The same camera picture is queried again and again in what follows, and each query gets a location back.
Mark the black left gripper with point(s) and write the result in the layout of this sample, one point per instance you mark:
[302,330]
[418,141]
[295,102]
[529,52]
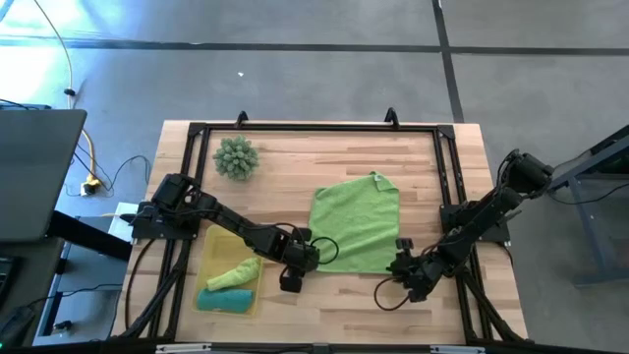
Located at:
[297,258]

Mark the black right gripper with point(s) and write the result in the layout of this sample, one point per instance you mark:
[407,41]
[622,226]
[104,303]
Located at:
[417,273]

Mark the green microfiber towel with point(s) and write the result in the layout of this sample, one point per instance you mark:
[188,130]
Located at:
[359,221]

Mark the yellow-green microfiber towel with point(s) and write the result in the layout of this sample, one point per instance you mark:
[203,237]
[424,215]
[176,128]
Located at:
[236,274]

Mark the teal microfiber towel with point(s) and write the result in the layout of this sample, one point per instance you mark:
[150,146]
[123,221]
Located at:
[223,301]

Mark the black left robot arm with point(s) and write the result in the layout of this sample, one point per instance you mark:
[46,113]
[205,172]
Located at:
[231,223]

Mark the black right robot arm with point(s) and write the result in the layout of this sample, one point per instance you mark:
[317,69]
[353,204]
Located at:
[481,216]

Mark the yellow plastic basket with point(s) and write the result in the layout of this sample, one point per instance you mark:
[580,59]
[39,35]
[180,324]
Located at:
[211,255]

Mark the green spiky plant ball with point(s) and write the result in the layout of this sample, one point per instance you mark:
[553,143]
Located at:
[236,157]

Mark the white box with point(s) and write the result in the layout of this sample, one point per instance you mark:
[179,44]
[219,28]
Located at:
[120,223]

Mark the blue-grey metal desk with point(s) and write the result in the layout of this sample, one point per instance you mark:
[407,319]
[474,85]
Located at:
[593,231]

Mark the black computer mouse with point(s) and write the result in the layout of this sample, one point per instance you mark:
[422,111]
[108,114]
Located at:
[15,324]

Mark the black keyboard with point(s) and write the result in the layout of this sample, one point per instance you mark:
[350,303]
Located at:
[6,280]

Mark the silver bracket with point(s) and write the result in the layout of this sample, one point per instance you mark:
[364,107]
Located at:
[182,349]
[457,350]

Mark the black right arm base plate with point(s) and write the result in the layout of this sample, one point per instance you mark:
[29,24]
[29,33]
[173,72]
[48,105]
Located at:
[496,231]

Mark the black metal table frame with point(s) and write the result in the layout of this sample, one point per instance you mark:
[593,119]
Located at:
[319,127]

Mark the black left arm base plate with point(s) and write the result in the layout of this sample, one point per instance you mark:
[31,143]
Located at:
[147,226]

